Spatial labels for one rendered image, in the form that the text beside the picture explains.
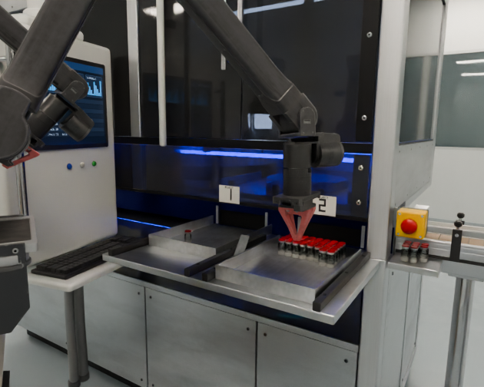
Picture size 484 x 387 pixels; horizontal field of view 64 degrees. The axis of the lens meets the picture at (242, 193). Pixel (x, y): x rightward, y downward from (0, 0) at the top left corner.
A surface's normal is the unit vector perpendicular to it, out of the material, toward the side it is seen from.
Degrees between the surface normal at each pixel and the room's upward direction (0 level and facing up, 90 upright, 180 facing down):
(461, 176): 90
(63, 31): 88
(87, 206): 90
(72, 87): 99
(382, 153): 90
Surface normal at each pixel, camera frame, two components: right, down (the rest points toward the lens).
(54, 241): 0.93, 0.07
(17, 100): 0.44, 0.08
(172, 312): -0.53, 0.13
